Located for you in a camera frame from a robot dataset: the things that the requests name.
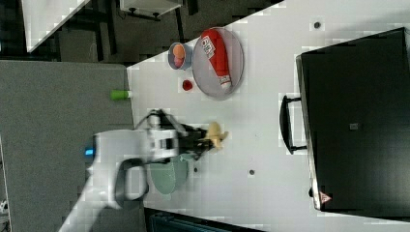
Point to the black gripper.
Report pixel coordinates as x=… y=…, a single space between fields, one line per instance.
x=191 y=140

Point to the peeled toy banana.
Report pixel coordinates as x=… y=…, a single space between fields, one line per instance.
x=215 y=135

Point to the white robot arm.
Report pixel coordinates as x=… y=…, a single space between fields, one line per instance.
x=118 y=177

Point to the green perforated colander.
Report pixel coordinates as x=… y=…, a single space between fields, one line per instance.
x=168 y=177

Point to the red toy strawberry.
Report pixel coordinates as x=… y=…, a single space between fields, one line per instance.
x=187 y=85

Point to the grey round plate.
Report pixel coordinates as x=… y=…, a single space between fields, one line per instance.
x=204 y=75

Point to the pink toy fruit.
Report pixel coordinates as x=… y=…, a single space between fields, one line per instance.
x=178 y=62

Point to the blue grey bowl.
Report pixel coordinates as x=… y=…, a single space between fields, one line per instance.
x=187 y=59

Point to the orange toy fruit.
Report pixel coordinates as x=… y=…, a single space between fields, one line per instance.
x=178 y=51

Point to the green cylinder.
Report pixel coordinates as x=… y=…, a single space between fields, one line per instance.
x=118 y=95

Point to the red ketchup bottle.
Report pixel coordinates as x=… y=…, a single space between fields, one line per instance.
x=213 y=45

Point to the black toaster oven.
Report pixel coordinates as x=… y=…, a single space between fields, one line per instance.
x=355 y=107

